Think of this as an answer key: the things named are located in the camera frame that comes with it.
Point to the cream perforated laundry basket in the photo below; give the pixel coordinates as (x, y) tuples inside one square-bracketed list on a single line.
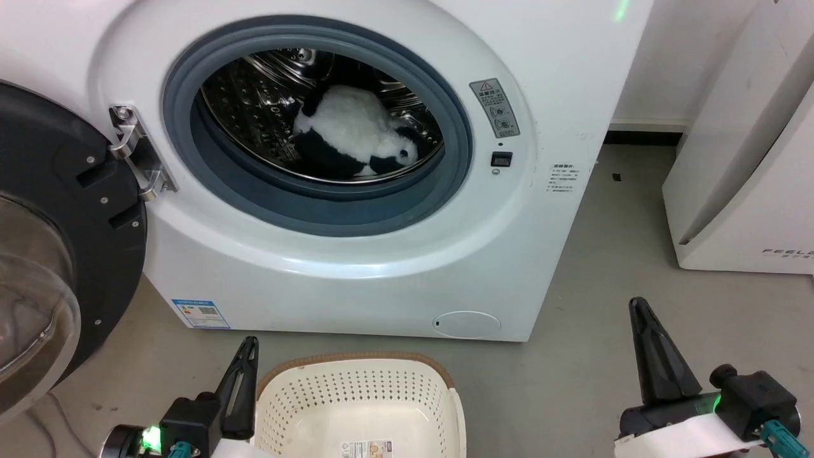
[(356, 401)]

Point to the black door latch socket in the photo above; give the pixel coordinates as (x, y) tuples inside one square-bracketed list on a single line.
[(501, 159)]

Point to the small text sticker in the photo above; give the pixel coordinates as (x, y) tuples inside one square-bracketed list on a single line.
[(564, 180)]

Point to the stainless steel drum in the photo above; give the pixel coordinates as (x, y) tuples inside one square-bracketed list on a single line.
[(254, 108)]

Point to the black washing machine door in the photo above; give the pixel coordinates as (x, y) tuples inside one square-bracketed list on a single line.
[(57, 210)]

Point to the white front-load washing machine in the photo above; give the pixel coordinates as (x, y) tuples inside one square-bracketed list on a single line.
[(356, 267)]

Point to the grey warning label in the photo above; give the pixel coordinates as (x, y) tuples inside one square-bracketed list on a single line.
[(495, 107)]

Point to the black and white panda plush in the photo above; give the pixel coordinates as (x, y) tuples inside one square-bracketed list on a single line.
[(350, 127)]

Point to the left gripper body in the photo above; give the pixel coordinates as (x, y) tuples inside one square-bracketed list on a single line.
[(130, 443)]

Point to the round filter cover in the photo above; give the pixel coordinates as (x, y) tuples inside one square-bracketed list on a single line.
[(467, 324)]

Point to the blue energy label sticker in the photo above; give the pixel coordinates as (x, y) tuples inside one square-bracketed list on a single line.
[(200, 313)]

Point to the white floor appliance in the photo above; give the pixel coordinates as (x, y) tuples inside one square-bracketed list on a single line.
[(750, 178)]

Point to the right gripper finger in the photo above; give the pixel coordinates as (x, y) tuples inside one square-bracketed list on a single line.
[(680, 375), (650, 362)]

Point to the metal door hinge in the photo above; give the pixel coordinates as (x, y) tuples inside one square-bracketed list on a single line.
[(137, 152)]

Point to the basket label sticker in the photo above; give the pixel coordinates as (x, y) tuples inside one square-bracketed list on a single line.
[(367, 449)]

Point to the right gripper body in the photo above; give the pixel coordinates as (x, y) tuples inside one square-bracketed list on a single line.
[(674, 426)]

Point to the grey rubber door gasket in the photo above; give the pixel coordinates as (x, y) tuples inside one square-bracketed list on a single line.
[(331, 203)]

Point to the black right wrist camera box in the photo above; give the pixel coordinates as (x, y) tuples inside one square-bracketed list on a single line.
[(757, 397)]

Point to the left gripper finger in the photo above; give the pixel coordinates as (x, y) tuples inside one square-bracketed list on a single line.
[(229, 407), (248, 381)]

